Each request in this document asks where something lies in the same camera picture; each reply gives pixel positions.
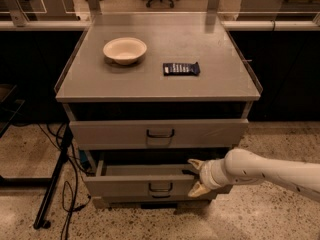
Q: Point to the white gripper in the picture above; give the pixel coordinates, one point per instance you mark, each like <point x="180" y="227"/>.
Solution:
<point x="207" y="175"/>

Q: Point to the grey drawer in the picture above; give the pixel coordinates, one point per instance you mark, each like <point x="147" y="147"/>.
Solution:
<point x="145" y="175"/>
<point x="148" y="202"/>
<point x="143" y="125"/>

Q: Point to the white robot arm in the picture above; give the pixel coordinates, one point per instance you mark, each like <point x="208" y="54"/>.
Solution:
<point x="242" y="167"/>

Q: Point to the grey bottom drawer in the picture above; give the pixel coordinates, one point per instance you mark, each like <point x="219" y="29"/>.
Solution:
<point x="148" y="202"/>

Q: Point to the grey drawer cabinet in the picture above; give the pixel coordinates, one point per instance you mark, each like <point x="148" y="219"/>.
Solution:
<point x="170" y="38"/>

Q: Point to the grey top drawer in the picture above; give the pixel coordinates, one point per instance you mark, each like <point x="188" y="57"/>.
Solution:
<point x="143" y="125"/>

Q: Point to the dark blue snack packet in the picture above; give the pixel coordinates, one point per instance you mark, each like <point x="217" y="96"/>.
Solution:
<point x="181" y="69"/>

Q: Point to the white bowl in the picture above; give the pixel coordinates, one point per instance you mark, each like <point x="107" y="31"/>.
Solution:
<point x="125" y="51"/>

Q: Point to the black stand leg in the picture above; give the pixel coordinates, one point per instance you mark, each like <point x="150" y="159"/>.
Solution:
<point x="40" y="221"/>

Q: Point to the dark side table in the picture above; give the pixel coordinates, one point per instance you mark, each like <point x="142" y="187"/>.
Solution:
<point x="10" y="104"/>

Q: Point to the white horizontal rail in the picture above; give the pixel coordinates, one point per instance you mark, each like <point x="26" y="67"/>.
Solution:
<point x="228" y="25"/>

